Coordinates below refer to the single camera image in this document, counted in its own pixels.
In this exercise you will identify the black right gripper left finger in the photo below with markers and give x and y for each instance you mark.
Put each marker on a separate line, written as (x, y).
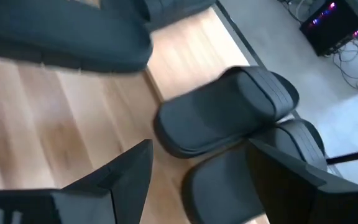
(104, 199)

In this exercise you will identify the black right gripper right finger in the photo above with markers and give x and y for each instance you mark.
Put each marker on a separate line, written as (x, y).
(306, 199)

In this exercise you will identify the black rubber slide sandal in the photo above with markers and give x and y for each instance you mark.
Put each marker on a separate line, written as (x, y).
(222, 186)
(216, 115)
(57, 34)
(172, 12)

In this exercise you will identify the black computer tower with lights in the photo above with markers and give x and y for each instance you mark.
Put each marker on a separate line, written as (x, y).
(331, 28)

